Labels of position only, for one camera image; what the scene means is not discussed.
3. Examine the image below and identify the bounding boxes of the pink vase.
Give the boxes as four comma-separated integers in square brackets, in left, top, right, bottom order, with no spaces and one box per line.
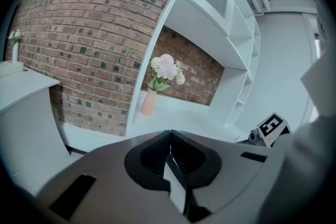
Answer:
[140,89,158,116]

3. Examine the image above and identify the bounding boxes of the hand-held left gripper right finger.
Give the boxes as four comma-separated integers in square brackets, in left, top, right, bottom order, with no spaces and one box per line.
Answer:
[171,129,223,189]

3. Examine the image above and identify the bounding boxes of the small white flowers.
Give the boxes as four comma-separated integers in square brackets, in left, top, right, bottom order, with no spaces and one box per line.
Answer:
[8,29,25,45]

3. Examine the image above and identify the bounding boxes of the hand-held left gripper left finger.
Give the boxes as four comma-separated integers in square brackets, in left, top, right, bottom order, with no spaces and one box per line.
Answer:
[124,129,172,192]

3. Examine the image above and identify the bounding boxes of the white desk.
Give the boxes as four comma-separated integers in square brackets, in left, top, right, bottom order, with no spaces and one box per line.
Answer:
[0,60,71,199]

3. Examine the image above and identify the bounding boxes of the white box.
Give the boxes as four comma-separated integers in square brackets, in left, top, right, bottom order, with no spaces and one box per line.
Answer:
[0,61,24,78]

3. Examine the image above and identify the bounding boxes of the white shelf hutch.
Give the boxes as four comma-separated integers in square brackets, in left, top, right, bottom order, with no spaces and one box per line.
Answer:
[125,0,262,140]

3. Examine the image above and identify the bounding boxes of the pale flower bouquet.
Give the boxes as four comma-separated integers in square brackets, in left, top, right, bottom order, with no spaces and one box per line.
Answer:
[147,53,186,92]

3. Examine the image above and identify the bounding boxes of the person's grey shirt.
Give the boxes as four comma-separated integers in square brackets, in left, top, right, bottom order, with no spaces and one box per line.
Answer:
[262,0,336,224]

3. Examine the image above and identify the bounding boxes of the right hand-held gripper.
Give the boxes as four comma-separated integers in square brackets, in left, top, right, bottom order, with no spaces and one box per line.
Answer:
[248,112,292,149]

